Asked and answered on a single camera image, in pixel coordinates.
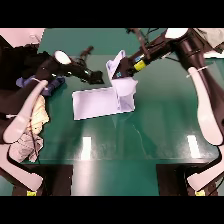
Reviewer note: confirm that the blue garment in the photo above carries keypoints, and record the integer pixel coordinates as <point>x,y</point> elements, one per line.
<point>53,84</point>

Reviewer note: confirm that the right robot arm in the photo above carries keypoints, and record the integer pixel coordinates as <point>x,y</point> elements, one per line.
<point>208,106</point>

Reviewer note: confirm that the cream garment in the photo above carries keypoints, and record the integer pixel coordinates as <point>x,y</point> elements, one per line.
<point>40,115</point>

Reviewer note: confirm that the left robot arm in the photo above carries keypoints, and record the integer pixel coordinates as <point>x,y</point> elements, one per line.
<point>25,116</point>

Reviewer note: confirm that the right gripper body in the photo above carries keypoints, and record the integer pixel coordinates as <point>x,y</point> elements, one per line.
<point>124,68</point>

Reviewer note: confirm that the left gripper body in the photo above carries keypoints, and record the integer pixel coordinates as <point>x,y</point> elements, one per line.
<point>94,77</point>

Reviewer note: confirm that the pale lavender shirt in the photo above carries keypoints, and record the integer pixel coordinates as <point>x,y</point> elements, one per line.
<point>96,101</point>

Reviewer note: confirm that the black garment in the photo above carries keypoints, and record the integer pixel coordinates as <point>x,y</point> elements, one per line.
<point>16,63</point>

